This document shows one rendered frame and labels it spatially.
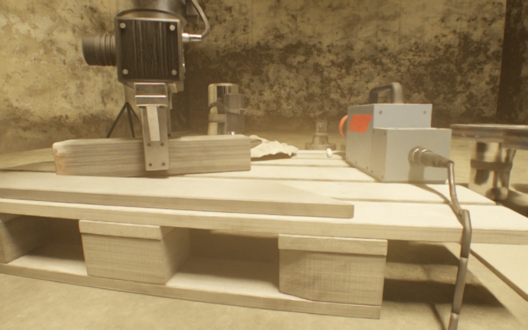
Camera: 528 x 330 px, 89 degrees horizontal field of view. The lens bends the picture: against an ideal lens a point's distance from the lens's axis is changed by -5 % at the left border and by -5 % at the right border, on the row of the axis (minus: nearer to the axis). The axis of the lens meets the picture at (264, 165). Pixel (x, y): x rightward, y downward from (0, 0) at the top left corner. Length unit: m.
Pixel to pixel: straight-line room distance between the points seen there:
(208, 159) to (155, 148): 0.13
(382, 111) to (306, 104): 5.10
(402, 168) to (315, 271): 0.32
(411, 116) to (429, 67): 5.49
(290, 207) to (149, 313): 0.26
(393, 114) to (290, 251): 0.42
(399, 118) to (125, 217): 0.59
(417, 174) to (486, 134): 0.42
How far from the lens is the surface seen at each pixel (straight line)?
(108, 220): 0.51
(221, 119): 0.97
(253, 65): 5.98
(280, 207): 0.41
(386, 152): 0.63
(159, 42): 0.67
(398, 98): 0.74
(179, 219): 0.44
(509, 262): 0.71
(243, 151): 0.72
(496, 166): 1.13
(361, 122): 0.76
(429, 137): 0.66
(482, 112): 6.57
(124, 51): 0.67
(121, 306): 0.52
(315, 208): 0.40
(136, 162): 0.72
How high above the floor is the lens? 0.28
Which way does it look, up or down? 10 degrees down
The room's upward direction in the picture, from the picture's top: straight up
